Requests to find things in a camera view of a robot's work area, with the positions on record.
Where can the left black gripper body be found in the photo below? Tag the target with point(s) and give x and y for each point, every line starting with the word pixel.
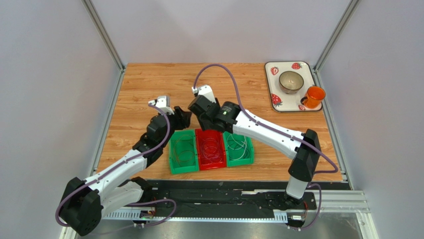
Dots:
pixel 171 119

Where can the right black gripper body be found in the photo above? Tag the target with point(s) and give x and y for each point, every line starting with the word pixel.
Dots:
pixel 198 108

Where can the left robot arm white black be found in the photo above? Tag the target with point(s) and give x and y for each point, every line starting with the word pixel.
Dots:
pixel 85 202

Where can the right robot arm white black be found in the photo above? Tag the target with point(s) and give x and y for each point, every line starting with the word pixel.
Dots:
pixel 301 147

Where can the left green plastic bin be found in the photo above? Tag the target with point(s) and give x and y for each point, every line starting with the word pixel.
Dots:
pixel 183 156

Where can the green plastic bin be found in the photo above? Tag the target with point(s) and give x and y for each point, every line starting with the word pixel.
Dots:
pixel 239 149
pixel 183 156

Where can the red plastic bin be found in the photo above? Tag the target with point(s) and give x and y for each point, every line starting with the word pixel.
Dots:
pixel 210 149

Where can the right green plastic bin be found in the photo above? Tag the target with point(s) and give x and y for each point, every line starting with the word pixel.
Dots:
pixel 239 149

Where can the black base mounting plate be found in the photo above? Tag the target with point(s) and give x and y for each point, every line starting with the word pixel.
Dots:
pixel 225 199

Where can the strawberry pattern white tray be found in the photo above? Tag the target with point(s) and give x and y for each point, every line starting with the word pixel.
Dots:
pixel 288 103

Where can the grey ceramic bowl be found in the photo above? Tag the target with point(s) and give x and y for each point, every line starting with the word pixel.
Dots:
pixel 290 82

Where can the orange mug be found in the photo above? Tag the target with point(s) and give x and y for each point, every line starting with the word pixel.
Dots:
pixel 313 97

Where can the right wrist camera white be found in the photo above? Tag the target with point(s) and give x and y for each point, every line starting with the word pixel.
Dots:
pixel 204 90

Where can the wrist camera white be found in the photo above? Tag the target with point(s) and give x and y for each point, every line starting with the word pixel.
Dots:
pixel 204 90
pixel 163 103

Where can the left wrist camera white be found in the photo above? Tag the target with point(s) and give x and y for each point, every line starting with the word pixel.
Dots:
pixel 163 103

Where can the right aluminium frame post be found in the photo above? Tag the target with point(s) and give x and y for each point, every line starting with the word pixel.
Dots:
pixel 349 11

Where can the aluminium frame post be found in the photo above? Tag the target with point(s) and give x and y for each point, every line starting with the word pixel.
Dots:
pixel 97 21
pixel 349 11

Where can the left aluminium frame post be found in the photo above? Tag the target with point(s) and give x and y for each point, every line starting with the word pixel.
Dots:
pixel 97 21

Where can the aluminium rail front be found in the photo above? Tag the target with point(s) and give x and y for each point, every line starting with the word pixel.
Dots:
pixel 329 201

